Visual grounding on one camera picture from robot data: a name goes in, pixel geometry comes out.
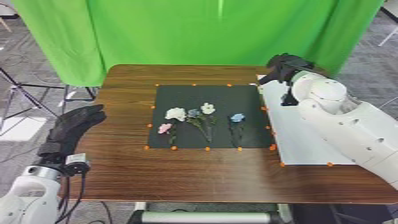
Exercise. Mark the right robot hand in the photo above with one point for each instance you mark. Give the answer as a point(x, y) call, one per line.
point(285, 66)

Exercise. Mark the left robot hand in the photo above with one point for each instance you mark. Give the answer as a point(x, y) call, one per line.
point(72, 128)

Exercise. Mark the large white flower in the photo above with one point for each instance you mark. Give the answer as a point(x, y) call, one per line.
point(175, 114)

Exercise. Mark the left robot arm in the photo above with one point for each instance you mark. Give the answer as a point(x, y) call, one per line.
point(29, 196)

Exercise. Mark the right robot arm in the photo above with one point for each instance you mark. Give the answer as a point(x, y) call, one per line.
point(349, 123)

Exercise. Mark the dark mat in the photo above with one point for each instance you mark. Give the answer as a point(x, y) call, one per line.
point(237, 100)

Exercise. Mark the black tripod stand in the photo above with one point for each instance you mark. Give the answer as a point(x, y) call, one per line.
point(24, 91)

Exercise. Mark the pink flower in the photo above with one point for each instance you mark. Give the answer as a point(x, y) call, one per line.
point(166, 128)

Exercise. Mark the blue flower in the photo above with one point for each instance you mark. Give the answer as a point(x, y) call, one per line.
point(237, 117)

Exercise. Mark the small white flower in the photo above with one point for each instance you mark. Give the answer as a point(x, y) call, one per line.
point(209, 108)

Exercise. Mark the grey-blue flower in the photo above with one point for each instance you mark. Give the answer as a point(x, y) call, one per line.
point(195, 114)

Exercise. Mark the white sheet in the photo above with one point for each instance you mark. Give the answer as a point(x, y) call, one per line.
point(296, 136)

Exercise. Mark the pale grey bar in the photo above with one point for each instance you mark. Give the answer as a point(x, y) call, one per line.
point(207, 217)

